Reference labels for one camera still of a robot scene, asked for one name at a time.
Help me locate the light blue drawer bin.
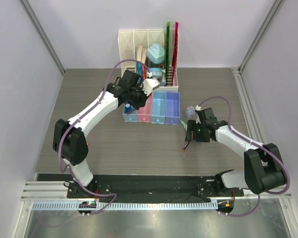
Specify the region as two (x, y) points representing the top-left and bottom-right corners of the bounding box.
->
(151, 91), (166, 124)

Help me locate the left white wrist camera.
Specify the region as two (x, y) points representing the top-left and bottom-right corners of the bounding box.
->
(142, 72), (160, 96)

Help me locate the white desktop file organizer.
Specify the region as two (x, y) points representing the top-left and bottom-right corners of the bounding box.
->
(118, 29), (179, 92)

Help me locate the perforated metal cable tray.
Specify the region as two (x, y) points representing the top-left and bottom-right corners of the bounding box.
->
(32, 200), (218, 212)

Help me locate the pink plastic drawer bin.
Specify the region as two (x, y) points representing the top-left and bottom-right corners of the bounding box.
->
(137, 94), (152, 123)

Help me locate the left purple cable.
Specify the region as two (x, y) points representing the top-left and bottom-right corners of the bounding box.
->
(57, 59), (152, 214)

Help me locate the green transparent ruler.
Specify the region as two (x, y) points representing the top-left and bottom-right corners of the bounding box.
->
(165, 21), (170, 74)

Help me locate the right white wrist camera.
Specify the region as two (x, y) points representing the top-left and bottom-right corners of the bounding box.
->
(195, 105), (205, 125)

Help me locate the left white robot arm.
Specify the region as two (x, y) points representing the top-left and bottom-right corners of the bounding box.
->
(53, 70), (159, 198)

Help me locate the purple plastic drawer bin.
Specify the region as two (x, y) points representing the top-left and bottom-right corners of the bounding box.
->
(165, 92), (180, 124)

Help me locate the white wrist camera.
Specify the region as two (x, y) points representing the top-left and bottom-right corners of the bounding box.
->
(195, 105), (205, 125)
(142, 72), (160, 96)

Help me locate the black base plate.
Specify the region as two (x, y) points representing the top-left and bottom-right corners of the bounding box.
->
(37, 174), (244, 204)

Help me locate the red pen refill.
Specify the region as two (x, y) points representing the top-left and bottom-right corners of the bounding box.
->
(182, 141), (190, 152)
(126, 108), (138, 115)

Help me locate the blue spine book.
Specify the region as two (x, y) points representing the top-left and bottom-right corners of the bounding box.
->
(136, 45), (145, 79)

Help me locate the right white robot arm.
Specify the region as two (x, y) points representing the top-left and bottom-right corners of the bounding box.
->
(185, 106), (288, 196)

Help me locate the blue plastic drawer bin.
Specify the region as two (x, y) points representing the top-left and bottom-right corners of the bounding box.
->
(122, 105), (138, 122)

